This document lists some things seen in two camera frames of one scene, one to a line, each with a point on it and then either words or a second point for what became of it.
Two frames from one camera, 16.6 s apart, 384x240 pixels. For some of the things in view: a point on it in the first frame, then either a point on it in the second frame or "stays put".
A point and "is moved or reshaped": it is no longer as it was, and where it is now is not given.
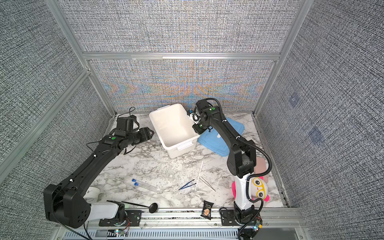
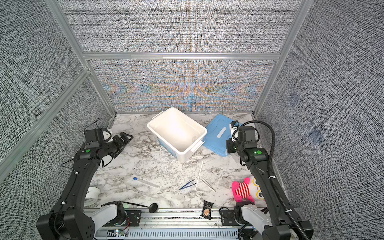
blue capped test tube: (137, 184) is moved or reshaped
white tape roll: (91, 195) stays put
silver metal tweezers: (208, 184) stays put
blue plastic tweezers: (185, 185) stays put
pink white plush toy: (258, 189) stays put
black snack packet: (207, 209) stays put
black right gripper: (195, 126) → (230, 145)
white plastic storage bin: (174, 126) is moved or reshaped
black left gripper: (146, 134) → (121, 144)
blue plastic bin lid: (212, 139) stays put
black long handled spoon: (152, 208) stays put
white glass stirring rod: (199, 174) stays put
